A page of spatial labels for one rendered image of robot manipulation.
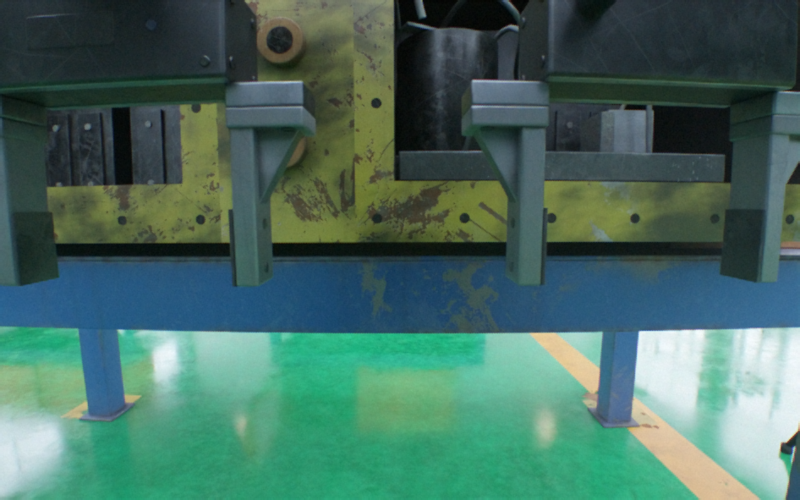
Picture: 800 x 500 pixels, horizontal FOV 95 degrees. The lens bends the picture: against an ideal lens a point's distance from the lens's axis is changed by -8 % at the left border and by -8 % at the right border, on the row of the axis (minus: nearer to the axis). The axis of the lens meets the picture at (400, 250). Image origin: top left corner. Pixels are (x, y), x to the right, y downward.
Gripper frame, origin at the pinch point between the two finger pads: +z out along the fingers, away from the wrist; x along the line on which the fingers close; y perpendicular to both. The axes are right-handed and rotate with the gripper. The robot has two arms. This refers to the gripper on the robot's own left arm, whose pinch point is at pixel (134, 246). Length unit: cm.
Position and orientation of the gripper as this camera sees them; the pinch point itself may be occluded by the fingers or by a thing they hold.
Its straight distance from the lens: 25.7
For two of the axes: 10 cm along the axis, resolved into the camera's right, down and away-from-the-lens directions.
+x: -10.0, 0.1, -0.1
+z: 0.0, 9.9, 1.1
